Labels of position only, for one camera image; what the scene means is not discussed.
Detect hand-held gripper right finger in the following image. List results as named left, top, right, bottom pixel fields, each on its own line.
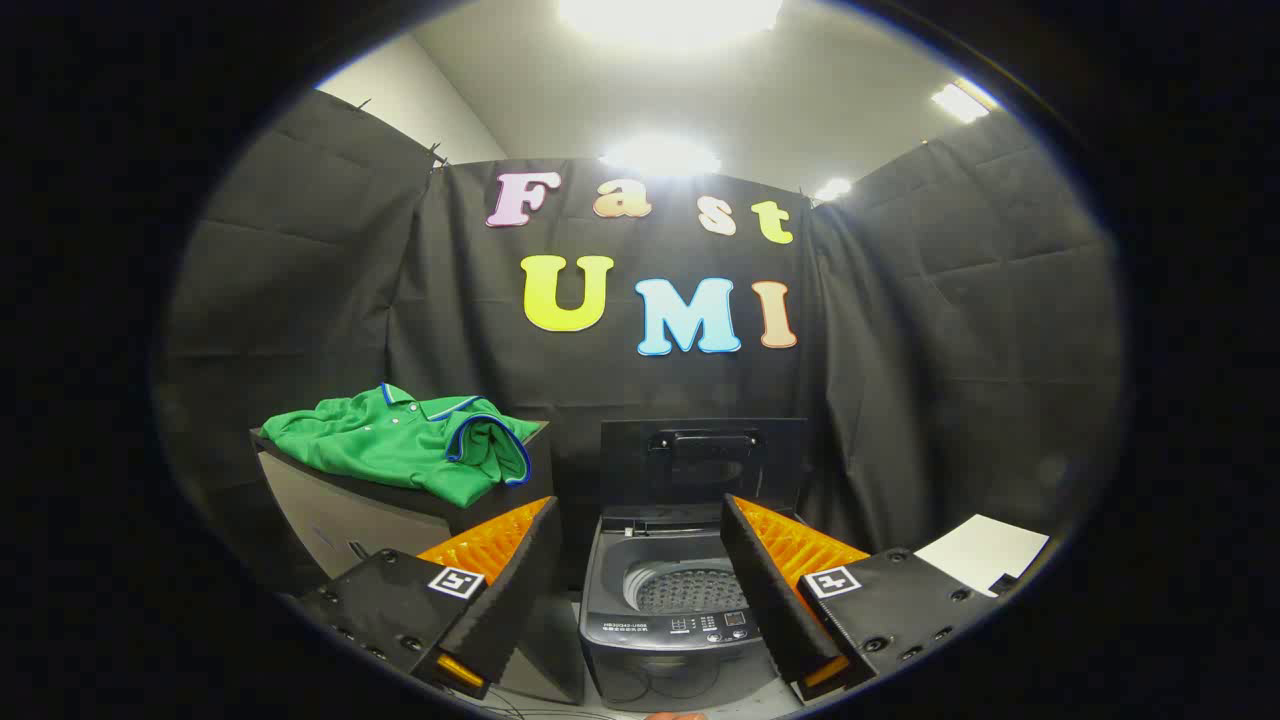
left=720, top=493, right=1001, bottom=706

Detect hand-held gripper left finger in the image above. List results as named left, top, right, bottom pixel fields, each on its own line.
left=297, top=495, right=561, bottom=701

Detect grey washing machine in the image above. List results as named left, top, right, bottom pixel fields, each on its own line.
left=578, top=505, right=801, bottom=713

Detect green polo shirt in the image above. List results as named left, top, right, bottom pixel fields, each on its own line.
left=260, top=383, right=541, bottom=509

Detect grey cabinet with dark top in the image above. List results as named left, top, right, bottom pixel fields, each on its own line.
left=250, top=420, right=586, bottom=706

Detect black backdrop cloth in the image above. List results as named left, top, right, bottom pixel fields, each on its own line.
left=155, top=88, right=1121, bottom=591

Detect rectangular ceiling light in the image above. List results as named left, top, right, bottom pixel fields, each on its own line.
left=930, top=78, right=1001, bottom=125

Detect large round ceiling light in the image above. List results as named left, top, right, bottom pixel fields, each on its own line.
left=555, top=0, right=786, bottom=51

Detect thin black floor cables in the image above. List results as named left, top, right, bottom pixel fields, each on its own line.
left=480, top=688, right=601, bottom=720

